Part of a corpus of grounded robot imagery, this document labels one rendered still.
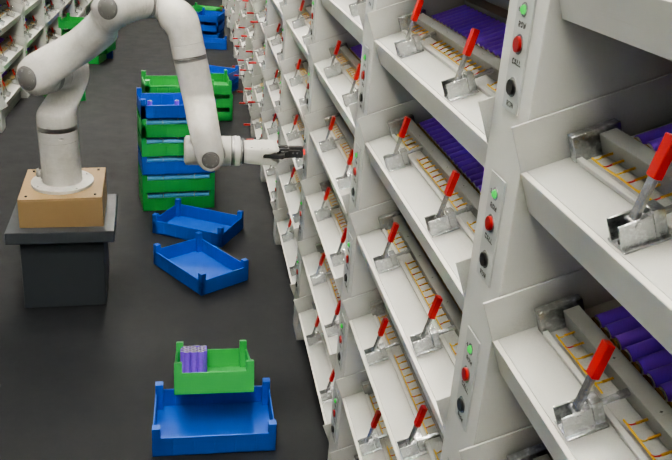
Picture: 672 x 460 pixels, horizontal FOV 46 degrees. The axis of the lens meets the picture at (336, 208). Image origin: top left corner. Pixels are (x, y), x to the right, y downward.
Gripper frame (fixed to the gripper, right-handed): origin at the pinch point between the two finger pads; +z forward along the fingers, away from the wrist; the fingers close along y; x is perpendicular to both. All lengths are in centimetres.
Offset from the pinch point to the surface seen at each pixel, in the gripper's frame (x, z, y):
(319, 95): 17.9, 5.0, 4.8
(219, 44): -55, -7, -448
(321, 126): 9.2, 6.1, 5.1
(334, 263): -11, 4, 50
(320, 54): 29.2, 4.6, 5.1
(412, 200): 27, 4, 105
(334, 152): 8.7, 6.2, 26.6
